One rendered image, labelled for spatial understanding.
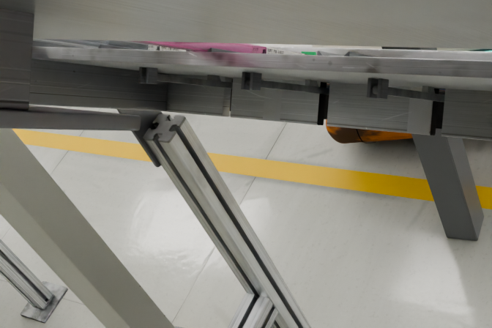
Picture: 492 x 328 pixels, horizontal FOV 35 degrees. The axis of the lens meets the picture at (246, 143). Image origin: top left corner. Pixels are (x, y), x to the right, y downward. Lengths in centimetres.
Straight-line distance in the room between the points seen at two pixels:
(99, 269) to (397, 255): 60
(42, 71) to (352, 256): 92
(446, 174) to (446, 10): 115
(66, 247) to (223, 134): 87
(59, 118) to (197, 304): 131
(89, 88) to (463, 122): 34
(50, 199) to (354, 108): 47
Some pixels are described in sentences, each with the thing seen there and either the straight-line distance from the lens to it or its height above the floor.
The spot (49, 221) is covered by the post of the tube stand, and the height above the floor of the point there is 54.
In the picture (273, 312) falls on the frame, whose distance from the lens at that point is 111.
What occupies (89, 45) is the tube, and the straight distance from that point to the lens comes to 63.
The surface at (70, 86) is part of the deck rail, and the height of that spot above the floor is 80.
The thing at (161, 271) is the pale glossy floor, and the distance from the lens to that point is 166.
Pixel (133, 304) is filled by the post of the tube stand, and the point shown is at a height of 32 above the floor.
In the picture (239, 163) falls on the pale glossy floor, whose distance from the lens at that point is 177.
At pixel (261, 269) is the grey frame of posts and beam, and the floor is 37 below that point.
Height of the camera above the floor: 116
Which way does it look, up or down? 40 degrees down
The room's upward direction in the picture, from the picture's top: 29 degrees counter-clockwise
